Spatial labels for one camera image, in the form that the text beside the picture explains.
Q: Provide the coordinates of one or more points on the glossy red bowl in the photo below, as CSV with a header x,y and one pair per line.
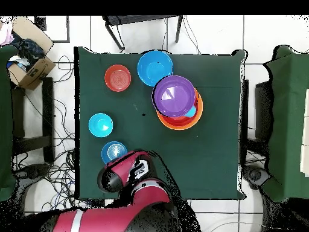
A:
x,y
178,121

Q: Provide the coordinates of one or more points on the purple bowl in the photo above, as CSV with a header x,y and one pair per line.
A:
x,y
173,96

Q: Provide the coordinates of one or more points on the blue cup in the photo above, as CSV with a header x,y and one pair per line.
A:
x,y
192,112

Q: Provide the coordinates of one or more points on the large orange bowl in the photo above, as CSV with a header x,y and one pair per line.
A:
x,y
200,108

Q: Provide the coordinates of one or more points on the large blue bowl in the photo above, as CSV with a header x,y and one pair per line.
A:
x,y
152,67

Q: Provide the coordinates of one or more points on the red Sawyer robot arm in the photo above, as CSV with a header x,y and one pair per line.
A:
x,y
144,198

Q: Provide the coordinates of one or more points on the cyan ribbed bowl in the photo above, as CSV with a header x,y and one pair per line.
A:
x,y
100,125

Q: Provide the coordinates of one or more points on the dark green tablecloth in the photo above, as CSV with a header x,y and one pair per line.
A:
x,y
96,60

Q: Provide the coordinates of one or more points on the black bench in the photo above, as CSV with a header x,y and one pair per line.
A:
x,y
48,108

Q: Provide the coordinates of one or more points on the black metal chair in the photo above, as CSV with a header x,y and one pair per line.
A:
x,y
135,19

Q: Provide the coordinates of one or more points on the cardboard box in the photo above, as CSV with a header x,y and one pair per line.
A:
x,y
36,72

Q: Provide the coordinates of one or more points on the green cloth covered table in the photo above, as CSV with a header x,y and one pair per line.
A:
x,y
6,120
287,120

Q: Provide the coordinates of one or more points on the dark blue cloth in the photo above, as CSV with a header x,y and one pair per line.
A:
x,y
29,49

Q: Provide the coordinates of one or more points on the white box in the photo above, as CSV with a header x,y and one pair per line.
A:
x,y
306,120

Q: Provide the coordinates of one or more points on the black floor box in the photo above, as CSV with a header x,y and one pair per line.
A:
x,y
40,23

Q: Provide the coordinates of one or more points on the pale pink cloth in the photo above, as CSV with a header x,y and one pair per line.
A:
x,y
6,35

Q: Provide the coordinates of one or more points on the dark grey pedestal foot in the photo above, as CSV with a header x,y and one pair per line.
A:
x,y
33,171
256,174

